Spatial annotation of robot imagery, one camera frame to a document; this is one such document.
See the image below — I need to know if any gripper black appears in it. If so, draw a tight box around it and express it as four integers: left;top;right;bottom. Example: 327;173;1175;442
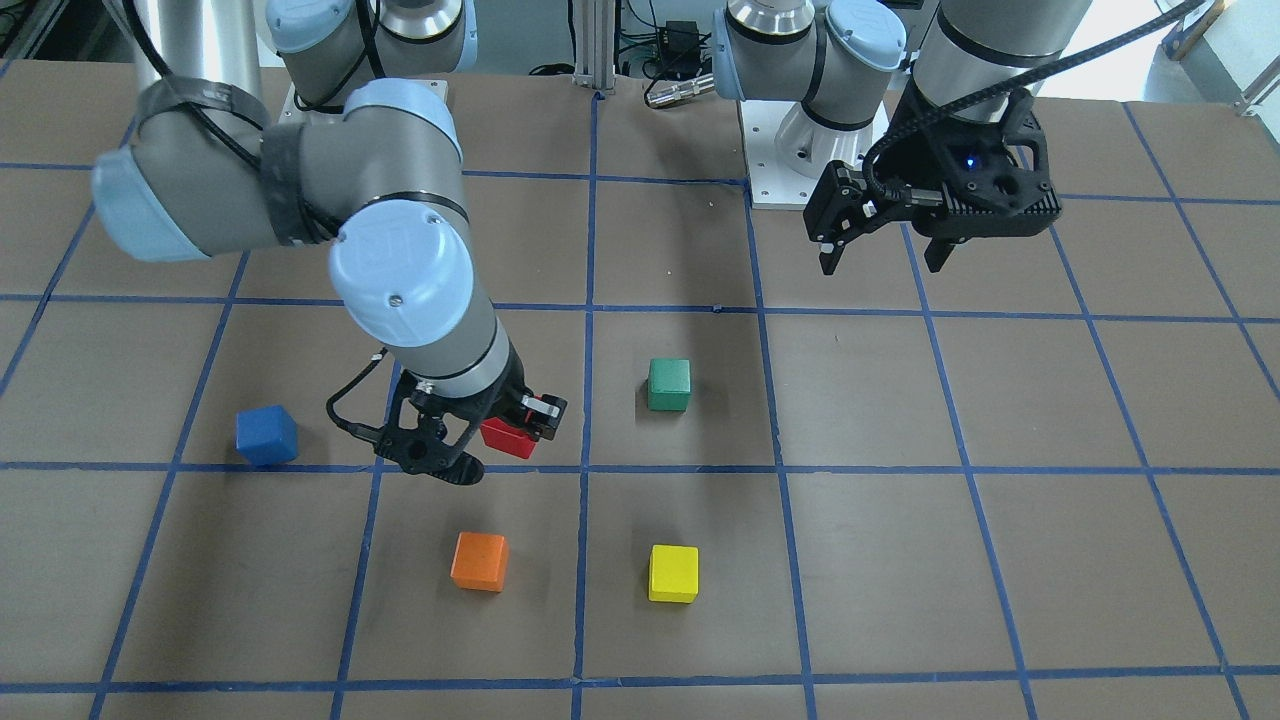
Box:
385;345;568;446
805;90;961;275

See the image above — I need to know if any red wooden block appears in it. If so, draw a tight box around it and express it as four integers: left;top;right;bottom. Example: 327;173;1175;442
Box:
480;418;538;460

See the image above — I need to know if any green wooden block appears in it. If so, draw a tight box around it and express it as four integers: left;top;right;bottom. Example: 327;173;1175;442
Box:
646;357;692;413

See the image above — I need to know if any orange wooden block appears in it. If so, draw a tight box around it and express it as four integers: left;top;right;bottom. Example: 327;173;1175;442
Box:
451;530;509;593

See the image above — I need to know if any yellow wooden block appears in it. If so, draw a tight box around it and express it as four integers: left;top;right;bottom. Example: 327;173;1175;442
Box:
646;544;700;603

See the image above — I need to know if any blue wooden block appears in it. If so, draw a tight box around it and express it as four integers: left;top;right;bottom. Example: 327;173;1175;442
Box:
234;405;300;466

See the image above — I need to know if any silver metal connector plug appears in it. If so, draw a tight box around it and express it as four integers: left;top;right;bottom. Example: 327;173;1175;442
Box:
643;74;716;110

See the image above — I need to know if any black electronics box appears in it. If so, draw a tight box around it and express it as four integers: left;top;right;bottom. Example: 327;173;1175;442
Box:
658;20;701;65

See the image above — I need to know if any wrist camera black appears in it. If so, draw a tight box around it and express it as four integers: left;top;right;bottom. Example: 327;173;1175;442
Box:
372;388;486;486
881;88;1062;241

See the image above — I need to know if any aluminium frame post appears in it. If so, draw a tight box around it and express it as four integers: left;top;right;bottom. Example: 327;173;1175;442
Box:
570;0;618;96

